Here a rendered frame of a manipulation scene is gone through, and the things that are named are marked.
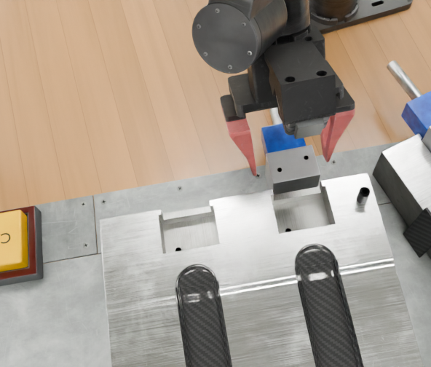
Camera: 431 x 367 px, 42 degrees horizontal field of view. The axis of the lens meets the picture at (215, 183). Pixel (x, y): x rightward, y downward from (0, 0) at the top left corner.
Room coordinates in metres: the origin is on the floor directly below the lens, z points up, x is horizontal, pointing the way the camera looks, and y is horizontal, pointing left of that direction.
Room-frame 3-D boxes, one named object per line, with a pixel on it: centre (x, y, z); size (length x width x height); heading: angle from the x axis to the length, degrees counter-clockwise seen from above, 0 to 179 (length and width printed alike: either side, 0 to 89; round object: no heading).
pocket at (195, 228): (0.19, 0.03, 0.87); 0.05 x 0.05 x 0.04; 0
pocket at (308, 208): (0.19, -0.08, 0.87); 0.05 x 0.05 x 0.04; 0
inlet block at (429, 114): (0.29, -0.23, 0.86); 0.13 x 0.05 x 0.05; 18
